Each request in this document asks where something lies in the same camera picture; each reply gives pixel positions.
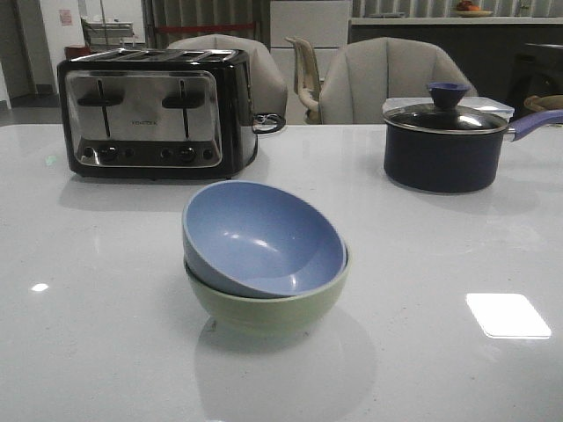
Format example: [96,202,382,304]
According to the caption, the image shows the blue plastic bowl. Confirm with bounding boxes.
[182,180,347,299]

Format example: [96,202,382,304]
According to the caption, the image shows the green plastic bowl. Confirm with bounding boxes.
[184,255,353,337]

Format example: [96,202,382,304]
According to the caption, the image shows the left beige upholstered chair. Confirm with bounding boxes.
[168,34,288,118]

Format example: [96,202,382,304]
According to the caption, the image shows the beige upholstered chair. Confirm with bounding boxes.
[168,34,288,118]
[318,37,478,125]

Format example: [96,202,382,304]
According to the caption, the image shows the beige office chair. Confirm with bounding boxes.
[285,37,321,124]

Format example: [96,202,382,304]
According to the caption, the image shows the black and chrome toaster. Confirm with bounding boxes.
[57,48,258,180]

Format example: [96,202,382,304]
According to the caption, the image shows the dark blue saucepan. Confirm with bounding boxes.
[384,110,562,193]

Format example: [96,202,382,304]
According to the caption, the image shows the right beige upholstered chair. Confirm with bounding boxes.
[318,37,478,125]

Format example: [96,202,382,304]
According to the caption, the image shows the glass lid with blue knob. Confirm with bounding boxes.
[383,82,508,135]

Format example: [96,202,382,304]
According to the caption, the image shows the white drawer cabinet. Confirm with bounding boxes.
[270,1,353,125]

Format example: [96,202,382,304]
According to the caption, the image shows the metal trolley cart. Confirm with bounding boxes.
[81,17,136,48]

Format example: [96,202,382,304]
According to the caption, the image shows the fruit bowl on counter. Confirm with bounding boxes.
[453,0,493,18]

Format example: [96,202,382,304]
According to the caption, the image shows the wicker basket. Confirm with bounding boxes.
[523,94,563,115]

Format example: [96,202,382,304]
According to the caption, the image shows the black toaster power cable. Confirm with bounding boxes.
[252,113,287,135]

